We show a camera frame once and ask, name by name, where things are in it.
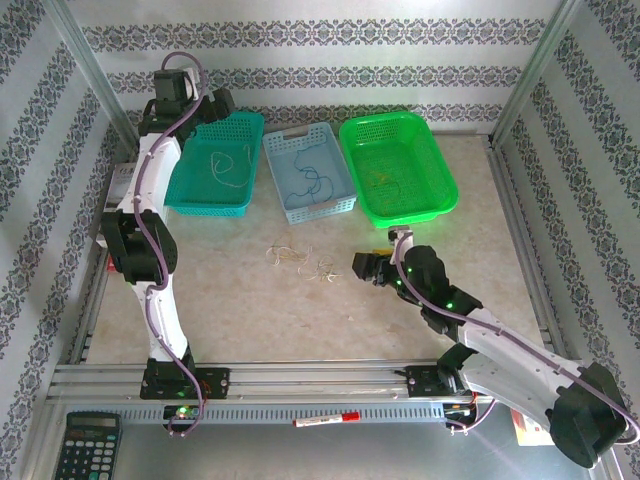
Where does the red blister pack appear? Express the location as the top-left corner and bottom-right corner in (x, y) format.
(509, 409), (554, 447)

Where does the small circuit board with LED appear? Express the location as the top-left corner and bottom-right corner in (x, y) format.
(163, 404), (207, 422)

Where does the black calculator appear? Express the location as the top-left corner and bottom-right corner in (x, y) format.
(53, 411), (123, 480)

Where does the white brown book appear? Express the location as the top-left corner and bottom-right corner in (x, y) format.
(96, 160), (139, 249)

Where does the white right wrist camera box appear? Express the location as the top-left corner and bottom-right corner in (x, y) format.
(388, 225), (414, 251)

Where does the pile of rubber bands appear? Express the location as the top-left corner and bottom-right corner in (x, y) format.
(297, 254), (345, 287)
(267, 242), (314, 269)

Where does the teal plastic basket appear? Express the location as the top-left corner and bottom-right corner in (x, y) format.
(163, 110), (265, 219)

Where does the bright green plastic basket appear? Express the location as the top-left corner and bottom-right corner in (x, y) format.
(338, 112), (460, 229)

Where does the red white marker pen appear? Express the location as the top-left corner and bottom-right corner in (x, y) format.
(292, 411), (362, 429)

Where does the light blue plastic basket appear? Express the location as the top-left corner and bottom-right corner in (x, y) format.
(262, 122), (359, 225)

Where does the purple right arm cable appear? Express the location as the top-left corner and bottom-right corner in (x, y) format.
(389, 230), (640, 446)

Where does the aluminium frame post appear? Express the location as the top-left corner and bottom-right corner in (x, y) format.
(47, 0), (142, 151)
(488, 0), (586, 149)

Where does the grey slotted cable duct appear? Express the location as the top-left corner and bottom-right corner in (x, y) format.
(117, 402), (449, 425)

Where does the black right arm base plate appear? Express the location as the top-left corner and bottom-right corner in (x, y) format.
(405, 364), (498, 400)

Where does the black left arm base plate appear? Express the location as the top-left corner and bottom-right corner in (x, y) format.
(139, 367), (231, 400)

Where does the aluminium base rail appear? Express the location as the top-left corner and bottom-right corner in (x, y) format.
(47, 358), (586, 401)

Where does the aluminium side rail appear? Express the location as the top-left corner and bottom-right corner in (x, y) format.
(69, 272), (109, 365)
(485, 145), (571, 362)

